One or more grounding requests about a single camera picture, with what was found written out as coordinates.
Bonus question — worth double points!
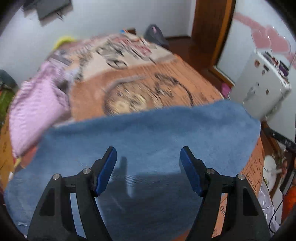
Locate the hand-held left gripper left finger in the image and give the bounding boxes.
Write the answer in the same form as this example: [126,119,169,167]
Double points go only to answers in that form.
[27,146,117,241]

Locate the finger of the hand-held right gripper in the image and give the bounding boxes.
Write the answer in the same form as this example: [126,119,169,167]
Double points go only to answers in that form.
[262,127,296,151]

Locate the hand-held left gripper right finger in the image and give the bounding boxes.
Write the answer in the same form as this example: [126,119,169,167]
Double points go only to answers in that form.
[180,146,271,241]

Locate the blue denim pants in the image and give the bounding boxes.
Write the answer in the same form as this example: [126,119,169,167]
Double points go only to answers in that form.
[3,100,261,241]

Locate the white plastic bag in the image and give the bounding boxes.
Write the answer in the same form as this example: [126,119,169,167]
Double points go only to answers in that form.
[258,183,280,232]

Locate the white mini fridge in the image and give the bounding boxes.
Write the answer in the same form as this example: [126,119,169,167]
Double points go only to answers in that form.
[230,50,292,121]

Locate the pink plastic object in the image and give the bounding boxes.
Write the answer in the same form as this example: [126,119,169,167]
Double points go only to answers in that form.
[221,83,232,96]

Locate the printed patchwork blanket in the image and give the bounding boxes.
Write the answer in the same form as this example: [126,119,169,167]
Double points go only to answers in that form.
[7,32,265,241]

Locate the pink striped cloth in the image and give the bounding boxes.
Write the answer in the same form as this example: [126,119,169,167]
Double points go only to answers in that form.
[9,61,71,158]

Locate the white heart-sticker wardrobe door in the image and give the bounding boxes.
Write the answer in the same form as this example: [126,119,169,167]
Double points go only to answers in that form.
[217,0,296,93]

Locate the yellow foam tube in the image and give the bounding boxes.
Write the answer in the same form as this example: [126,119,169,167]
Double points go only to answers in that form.
[54,35,77,50]

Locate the grey bag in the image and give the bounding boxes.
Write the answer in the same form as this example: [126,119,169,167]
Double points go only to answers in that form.
[144,24,169,48]

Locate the small black wall monitor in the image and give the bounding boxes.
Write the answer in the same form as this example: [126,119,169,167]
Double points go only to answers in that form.
[37,0,73,21]

